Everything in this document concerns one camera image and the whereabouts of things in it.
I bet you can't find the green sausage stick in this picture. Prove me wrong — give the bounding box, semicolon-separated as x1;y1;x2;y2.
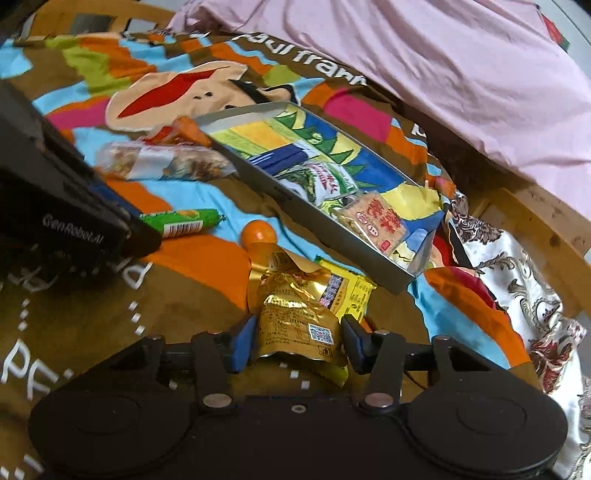
140;209;226;239

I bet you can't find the orange red snack packet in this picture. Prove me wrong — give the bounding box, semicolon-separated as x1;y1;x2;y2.
140;116;213;148

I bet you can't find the green white snack packet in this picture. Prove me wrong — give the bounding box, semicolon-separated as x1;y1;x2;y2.
276;160;359;207

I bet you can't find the beige red cracker packet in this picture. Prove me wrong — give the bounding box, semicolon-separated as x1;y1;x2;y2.
334;191;409;257

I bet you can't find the small orange ball snack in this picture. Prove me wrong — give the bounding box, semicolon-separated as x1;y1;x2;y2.
240;220;277;250

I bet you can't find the colourful paul frank blanket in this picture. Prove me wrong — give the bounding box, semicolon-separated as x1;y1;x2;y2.
0;27;532;480

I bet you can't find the wooden bed frame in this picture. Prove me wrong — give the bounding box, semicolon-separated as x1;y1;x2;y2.
15;1;590;315

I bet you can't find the pink bed sheet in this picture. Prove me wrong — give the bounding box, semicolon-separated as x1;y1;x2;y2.
170;1;590;216

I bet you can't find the long nut bar packet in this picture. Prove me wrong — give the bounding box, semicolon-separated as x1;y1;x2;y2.
94;142;235;182

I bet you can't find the colourful metal tray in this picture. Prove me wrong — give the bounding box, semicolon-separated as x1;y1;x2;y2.
197;101;444;293

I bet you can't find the yellow snack packet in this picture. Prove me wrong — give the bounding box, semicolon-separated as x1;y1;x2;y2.
315;256;377;323

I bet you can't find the white floral satin quilt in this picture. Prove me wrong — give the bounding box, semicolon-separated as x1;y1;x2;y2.
450;192;590;479

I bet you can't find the gold foil snack packet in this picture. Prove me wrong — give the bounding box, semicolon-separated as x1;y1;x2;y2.
246;242;349;387

